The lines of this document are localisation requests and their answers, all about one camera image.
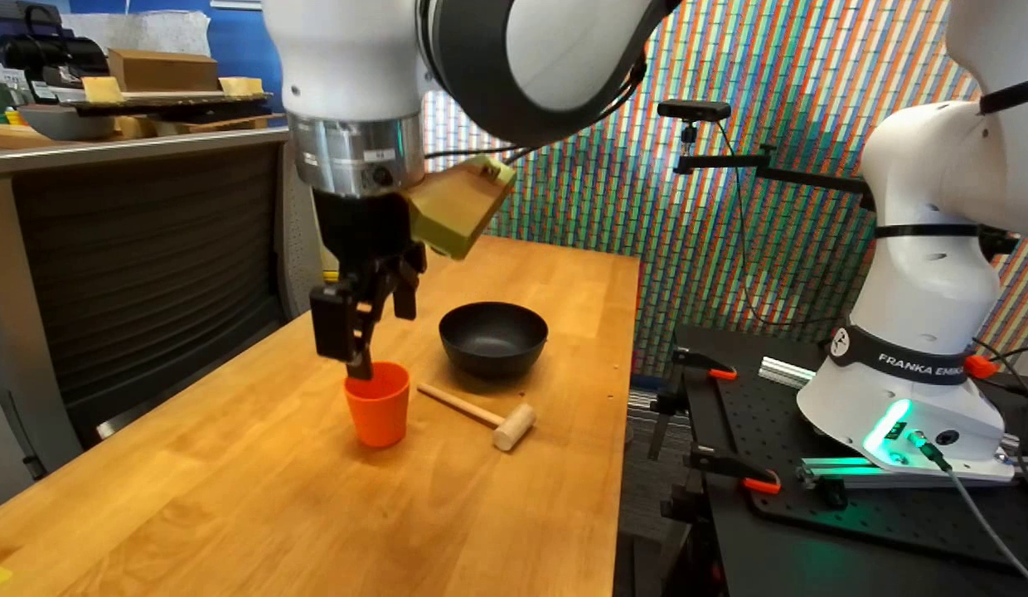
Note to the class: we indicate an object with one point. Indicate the black shelf board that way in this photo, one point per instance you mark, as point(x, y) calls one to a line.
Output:
point(170, 106)

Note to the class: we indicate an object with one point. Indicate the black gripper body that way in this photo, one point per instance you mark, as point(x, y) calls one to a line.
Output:
point(370, 236)

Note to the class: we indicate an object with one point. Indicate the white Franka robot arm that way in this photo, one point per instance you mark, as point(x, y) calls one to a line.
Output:
point(348, 54)

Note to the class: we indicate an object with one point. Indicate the small wooden mallet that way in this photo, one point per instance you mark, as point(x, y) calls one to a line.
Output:
point(511, 426)

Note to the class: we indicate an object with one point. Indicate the wooden box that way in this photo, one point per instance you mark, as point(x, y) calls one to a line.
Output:
point(164, 72)

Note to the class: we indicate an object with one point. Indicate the grey mesh office chair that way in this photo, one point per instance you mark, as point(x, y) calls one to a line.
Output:
point(149, 285)

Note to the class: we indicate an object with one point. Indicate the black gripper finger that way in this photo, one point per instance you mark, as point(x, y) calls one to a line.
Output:
point(343, 325)
point(410, 293)

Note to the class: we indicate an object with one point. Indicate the orange plastic cup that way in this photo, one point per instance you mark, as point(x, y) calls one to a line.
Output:
point(380, 410)

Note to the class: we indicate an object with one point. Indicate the yellow foam block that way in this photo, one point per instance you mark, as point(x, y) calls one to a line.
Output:
point(242, 88)
point(97, 90)

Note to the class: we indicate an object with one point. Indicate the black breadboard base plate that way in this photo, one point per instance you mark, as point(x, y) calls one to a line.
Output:
point(846, 533)

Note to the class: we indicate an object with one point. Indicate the aluminium rail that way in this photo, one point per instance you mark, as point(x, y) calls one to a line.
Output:
point(912, 473)

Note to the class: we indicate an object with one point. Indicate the black bowl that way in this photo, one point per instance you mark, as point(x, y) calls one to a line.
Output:
point(494, 335)

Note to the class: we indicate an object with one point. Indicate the yellow-green wrist camera box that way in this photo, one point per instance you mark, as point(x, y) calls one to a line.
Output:
point(460, 203)

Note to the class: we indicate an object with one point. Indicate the black camera on stand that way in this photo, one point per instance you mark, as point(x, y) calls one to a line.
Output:
point(698, 111)

